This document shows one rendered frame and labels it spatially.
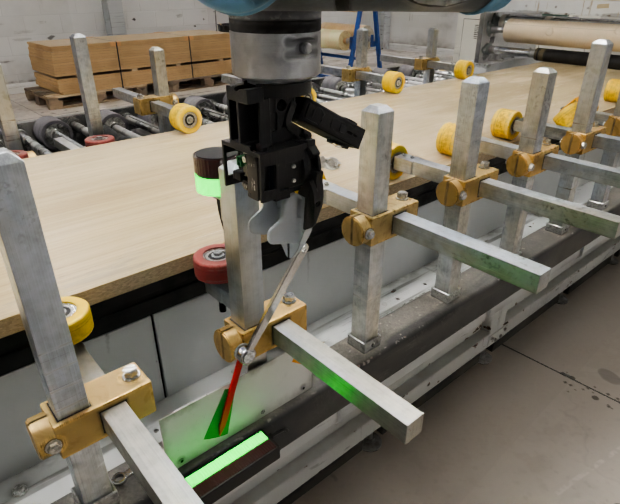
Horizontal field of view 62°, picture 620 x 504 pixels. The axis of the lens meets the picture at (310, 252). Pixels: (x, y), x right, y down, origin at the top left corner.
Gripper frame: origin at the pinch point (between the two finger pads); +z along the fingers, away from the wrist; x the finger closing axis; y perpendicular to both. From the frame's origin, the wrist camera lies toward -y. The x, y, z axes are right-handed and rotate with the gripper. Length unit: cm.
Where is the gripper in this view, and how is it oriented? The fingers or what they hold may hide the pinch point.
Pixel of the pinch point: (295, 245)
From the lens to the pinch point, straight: 63.6
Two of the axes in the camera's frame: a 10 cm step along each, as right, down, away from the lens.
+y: -7.5, 3.1, -5.8
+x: 6.6, 3.5, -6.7
